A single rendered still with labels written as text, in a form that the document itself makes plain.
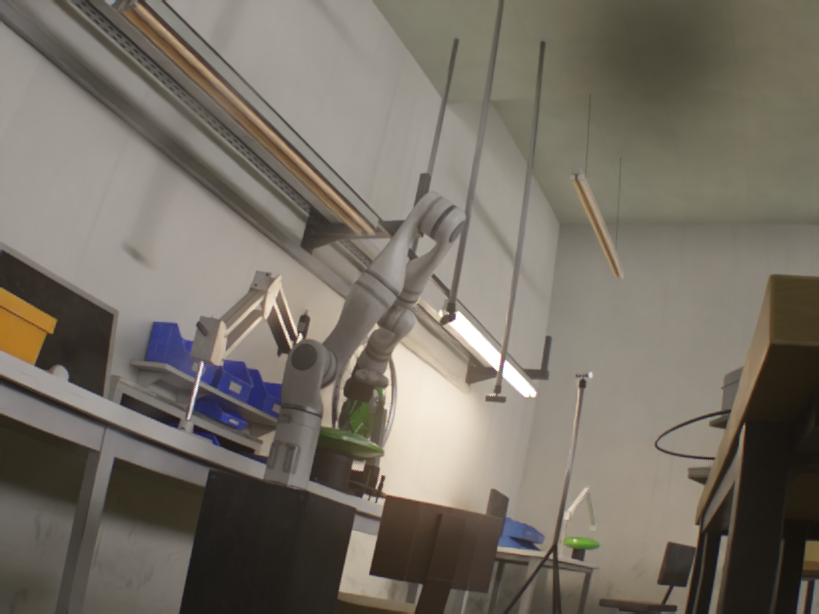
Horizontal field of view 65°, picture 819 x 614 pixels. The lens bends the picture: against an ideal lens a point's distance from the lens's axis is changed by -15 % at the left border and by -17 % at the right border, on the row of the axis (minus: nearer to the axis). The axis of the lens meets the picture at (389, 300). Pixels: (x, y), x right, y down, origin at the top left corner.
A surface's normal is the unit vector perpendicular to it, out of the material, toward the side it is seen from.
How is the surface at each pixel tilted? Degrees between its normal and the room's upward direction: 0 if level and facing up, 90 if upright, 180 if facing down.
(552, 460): 90
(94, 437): 90
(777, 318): 90
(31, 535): 90
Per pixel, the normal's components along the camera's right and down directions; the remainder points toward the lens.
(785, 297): -0.36, -0.38
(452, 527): 0.40, -0.18
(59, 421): 0.88, 0.02
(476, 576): 0.65, -0.13
